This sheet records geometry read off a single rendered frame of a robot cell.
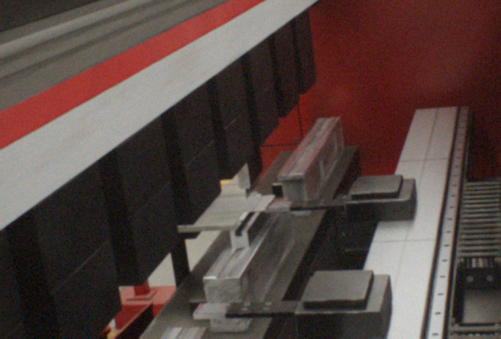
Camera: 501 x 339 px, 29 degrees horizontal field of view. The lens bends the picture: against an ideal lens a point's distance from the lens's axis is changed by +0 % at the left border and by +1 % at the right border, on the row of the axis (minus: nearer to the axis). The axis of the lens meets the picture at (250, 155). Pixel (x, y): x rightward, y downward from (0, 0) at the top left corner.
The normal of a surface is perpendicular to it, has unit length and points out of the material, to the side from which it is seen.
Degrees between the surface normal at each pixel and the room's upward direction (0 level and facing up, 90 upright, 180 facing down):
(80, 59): 90
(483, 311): 0
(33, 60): 90
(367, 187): 0
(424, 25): 90
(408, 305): 0
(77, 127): 90
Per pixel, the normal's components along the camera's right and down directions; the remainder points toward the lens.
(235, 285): -0.24, 0.28
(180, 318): -0.13, -0.96
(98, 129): 0.96, -0.07
